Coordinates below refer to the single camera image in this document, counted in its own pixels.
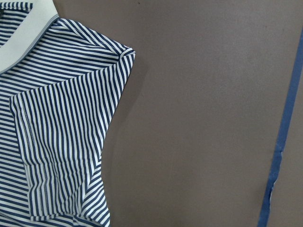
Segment navy white striped polo shirt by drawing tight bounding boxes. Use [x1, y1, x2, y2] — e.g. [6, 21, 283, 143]
[0, 0, 135, 227]

